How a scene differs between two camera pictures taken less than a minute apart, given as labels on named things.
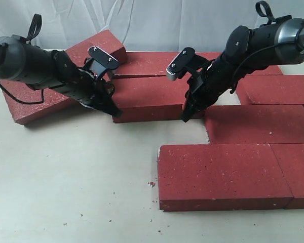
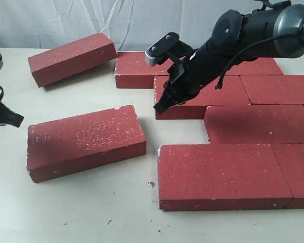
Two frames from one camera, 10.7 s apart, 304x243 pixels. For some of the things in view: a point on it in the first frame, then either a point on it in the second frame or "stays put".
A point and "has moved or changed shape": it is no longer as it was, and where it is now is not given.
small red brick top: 105,41 has moved or changed shape
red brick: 296,161 stays put
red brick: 156,99 has moved or changed shape
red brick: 274,124 stays put
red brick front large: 216,177 stays put
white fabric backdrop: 142,26 stays put
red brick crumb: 152,184 stays put
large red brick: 55,102 → 60,147
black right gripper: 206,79 → 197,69
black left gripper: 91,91 → 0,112
